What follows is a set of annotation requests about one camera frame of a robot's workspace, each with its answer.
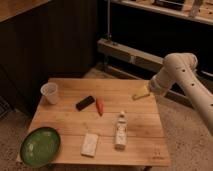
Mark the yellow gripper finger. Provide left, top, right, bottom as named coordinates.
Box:
left=132, top=85, right=150, bottom=100

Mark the white sponge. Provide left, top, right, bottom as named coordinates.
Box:
left=81, top=133, right=99, bottom=157

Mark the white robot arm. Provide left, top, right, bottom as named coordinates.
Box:
left=132, top=53, right=213, bottom=136

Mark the green ceramic bowl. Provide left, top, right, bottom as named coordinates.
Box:
left=19, top=127, right=61, bottom=168

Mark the orange carrot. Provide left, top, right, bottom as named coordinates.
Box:
left=96, top=98, right=104, bottom=116

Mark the white plastic bottle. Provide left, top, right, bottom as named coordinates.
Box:
left=115, top=111, right=127, bottom=150

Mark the wooden table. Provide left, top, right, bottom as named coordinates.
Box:
left=29, top=78, right=170, bottom=166

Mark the metal shelf rack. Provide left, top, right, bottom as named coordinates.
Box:
left=97, top=0, right=213, bottom=111

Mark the black rectangular block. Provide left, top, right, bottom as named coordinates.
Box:
left=76, top=96, right=95, bottom=111

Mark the clear plastic cup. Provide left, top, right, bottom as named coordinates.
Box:
left=40, top=82, right=59, bottom=105

